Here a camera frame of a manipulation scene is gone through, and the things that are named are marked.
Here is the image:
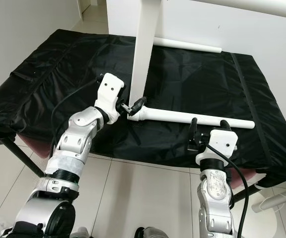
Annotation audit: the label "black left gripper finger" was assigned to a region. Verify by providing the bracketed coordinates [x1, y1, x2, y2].
[128, 97, 147, 114]

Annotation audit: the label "white plastic table top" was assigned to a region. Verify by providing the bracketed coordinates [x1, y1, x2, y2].
[128, 0, 162, 100]

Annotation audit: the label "black table cloth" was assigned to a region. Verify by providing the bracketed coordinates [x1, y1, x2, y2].
[0, 29, 286, 188]

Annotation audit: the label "white crumpled plastic wrap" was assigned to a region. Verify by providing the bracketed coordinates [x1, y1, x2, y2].
[0, 218, 15, 238]

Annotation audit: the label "grey robot left foot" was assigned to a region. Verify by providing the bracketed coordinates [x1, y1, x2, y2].
[71, 227, 90, 238]

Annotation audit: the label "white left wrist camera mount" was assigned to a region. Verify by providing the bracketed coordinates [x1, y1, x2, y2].
[96, 73, 126, 124]

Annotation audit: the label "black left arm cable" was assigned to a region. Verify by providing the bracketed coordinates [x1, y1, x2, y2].
[51, 79, 100, 149]

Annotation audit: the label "white metal frame tube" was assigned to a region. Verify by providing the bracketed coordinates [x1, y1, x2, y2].
[252, 186, 286, 213]

